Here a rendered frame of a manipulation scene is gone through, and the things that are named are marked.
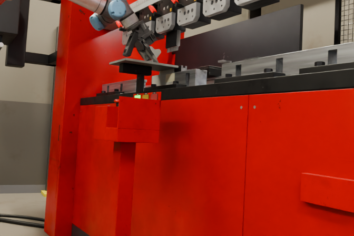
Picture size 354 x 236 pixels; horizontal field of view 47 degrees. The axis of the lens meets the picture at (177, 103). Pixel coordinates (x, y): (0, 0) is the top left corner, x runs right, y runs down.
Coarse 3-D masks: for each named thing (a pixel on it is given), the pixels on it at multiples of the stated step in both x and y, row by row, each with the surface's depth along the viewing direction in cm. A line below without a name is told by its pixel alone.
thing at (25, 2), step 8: (24, 0) 294; (24, 8) 293; (24, 16) 293; (24, 24) 293; (24, 32) 293; (16, 40) 290; (24, 40) 293; (8, 48) 288; (16, 48) 290; (24, 48) 293; (8, 56) 287; (16, 56) 290; (24, 56) 292; (8, 64) 288; (16, 64) 290; (24, 64) 292
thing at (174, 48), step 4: (172, 32) 195; (176, 32) 191; (180, 32) 192; (168, 36) 198; (172, 36) 194; (176, 36) 191; (180, 36) 192; (168, 40) 197; (172, 40) 194; (176, 40) 191; (168, 44) 197; (172, 44) 194; (176, 44) 191; (168, 48) 199; (172, 48) 195; (176, 48) 192; (168, 52) 198
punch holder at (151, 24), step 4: (152, 4) 208; (144, 8) 215; (148, 8) 212; (156, 8) 208; (140, 12) 219; (144, 12) 215; (148, 12) 211; (156, 12) 208; (140, 16) 218; (144, 16) 214; (148, 16) 211; (152, 16) 207; (140, 20) 218; (144, 20) 214; (148, 20) 210; (152, 20) 207; (148, 24) 209; (152, 24) 207; (152, 28) 207; (156, 36) 209; (160, 36) 210; (156, 40) 216
